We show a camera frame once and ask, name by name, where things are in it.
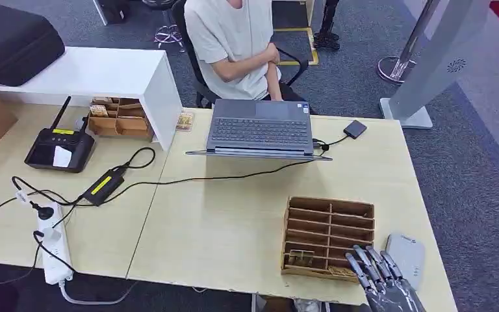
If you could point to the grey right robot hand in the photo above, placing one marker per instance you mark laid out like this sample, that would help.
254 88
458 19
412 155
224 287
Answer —
389 293

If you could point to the grey card reader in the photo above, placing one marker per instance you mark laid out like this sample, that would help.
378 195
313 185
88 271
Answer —
408 256

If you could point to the flat card with print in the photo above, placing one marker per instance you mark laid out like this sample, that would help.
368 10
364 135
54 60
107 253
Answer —
340 272

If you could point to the wooden slotted card box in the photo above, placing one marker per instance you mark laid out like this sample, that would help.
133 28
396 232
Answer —
329 228

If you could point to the small black external drive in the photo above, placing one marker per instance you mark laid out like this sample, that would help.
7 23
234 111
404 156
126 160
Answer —
355 129

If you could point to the grey laptop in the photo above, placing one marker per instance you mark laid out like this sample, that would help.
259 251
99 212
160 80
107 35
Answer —
259 129

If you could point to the grey kiosk pillar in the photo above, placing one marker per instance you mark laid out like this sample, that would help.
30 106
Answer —
439 60

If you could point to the yellow floor tape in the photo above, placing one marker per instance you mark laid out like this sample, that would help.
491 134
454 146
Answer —
312 46

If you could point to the printed card on desk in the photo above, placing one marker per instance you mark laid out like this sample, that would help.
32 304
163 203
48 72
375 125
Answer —
185 121

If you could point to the person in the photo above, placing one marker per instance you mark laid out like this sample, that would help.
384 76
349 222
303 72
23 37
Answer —
228 47

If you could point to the black power adapter yellow label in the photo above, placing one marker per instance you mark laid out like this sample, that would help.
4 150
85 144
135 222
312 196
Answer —
103 186

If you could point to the black office chair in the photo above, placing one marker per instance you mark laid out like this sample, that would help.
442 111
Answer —
193 56

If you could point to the wooden box with compartments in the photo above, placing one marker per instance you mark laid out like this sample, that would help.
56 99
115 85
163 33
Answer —
121 124

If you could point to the white power strip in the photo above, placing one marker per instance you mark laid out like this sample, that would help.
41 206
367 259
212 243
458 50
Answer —
54 252

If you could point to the chrome chair base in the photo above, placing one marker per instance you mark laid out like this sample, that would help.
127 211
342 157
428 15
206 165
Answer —
168 35

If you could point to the white plug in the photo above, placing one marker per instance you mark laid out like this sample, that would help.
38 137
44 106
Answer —
48 233

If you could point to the black plug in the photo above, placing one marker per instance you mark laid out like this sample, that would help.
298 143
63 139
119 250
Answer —
43 211

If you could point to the black router with antenna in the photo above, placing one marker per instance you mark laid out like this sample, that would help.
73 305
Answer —
61 147

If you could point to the white desk shelf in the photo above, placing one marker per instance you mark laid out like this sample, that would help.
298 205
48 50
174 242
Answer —
103 73

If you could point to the black cabinet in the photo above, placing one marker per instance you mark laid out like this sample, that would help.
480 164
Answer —
114 10

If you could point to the black carrying case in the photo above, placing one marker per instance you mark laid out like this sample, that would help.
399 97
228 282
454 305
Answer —
12 43

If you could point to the chrome stanchion post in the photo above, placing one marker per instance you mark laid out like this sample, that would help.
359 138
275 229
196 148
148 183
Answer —
398 68

